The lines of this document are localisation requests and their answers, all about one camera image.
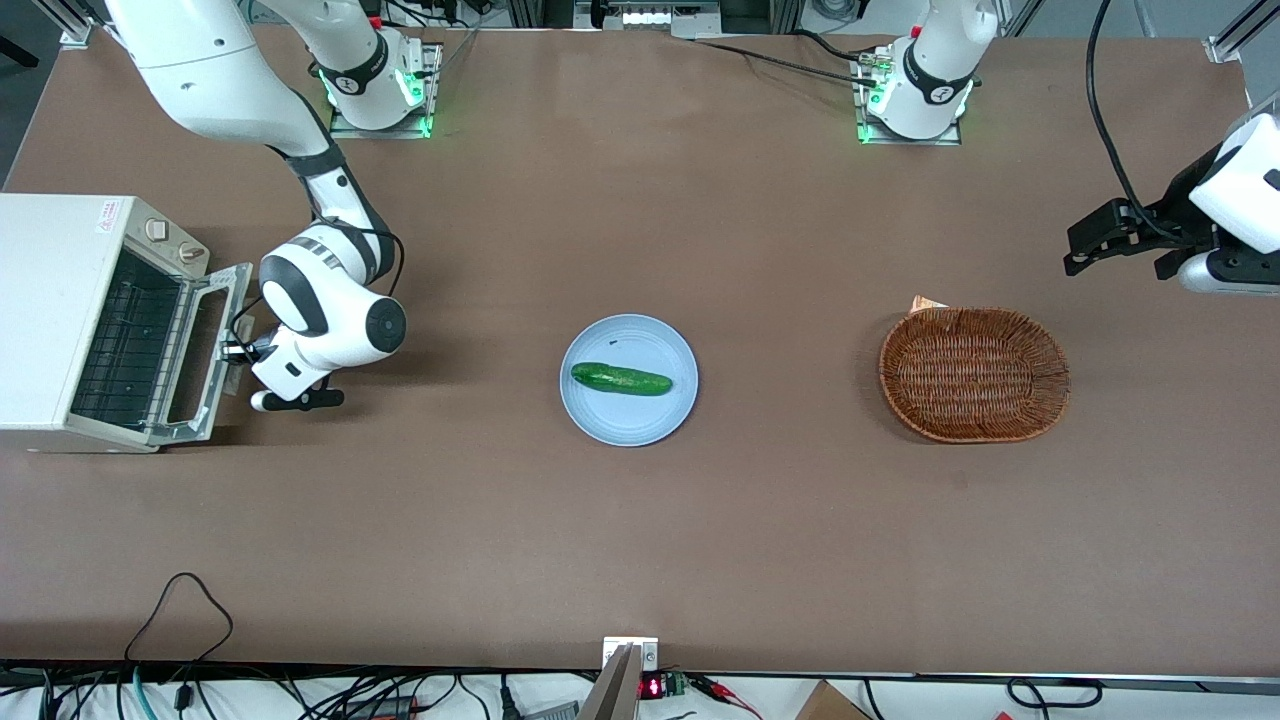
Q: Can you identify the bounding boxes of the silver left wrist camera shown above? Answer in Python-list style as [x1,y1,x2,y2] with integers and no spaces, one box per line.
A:
[1155,250,1280,297]

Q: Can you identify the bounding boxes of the white toaster oven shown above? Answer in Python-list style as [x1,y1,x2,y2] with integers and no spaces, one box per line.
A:
[0,195,212,455]

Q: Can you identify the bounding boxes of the aluminium frame profile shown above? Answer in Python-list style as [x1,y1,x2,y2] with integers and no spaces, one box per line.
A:
[1204,0,1280,67]

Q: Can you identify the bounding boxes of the long black table cable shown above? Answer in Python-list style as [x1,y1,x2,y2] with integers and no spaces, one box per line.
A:
[692,40,881,89]

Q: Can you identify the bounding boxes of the black coiled floor cable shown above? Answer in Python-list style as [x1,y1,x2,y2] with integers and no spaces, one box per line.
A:
[1007,677,1104,710]

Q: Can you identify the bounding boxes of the short black table cable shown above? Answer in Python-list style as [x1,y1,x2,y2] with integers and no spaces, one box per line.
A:
[795,30,883,63]

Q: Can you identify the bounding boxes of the black left wrist camera cable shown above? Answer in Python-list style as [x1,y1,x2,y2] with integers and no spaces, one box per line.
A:
[1085,0,1186,243]

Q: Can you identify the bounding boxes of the red clip leads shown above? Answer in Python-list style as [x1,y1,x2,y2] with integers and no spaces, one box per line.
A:
[690,674,763,720]

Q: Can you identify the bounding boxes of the brown cardboard box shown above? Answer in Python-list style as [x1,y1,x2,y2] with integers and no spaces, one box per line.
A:
[794,680,872,720]

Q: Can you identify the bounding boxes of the black power adapter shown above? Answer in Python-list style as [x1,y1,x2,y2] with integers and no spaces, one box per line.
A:
[343,694,418,720]

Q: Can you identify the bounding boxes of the wire oven rack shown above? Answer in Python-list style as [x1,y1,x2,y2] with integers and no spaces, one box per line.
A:
[70,255,188,429]

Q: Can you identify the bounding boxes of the light blue plate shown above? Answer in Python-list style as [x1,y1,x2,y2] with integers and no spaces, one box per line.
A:
[559,314,699,447]

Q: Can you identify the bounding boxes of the thin black looped cable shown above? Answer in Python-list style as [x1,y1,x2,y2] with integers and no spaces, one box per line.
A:
[124,572,235,667]

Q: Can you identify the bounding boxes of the aluminium camera mount bar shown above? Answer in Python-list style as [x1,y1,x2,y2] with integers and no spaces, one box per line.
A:
[577,645,642,720]

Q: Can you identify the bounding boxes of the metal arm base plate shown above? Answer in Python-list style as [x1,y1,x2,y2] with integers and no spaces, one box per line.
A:
[851,50,964,148]
[329,42,444,140]

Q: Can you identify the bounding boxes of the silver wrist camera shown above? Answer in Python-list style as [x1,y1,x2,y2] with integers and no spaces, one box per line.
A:
[1155,250,1280,297]
[249,388,347,414]

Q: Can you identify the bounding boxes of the glass oven door with handle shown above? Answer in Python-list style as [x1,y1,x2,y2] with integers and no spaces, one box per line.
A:
[148,262,254,447]

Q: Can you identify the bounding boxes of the brown wicker basket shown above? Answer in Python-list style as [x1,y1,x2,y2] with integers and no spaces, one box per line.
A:
[879,306,1072,444]

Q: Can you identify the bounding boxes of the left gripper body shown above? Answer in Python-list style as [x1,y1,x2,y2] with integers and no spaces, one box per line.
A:
[1145,112,1280,253]

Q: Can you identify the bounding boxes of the green cucumber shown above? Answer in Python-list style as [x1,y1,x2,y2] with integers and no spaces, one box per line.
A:
[570,362,674,398]

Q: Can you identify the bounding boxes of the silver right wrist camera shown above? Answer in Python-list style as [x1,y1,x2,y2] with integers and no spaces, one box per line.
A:
[249,388,347,414]

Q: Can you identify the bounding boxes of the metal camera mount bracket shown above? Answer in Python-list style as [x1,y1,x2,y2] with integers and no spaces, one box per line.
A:
[602,636,660,674]

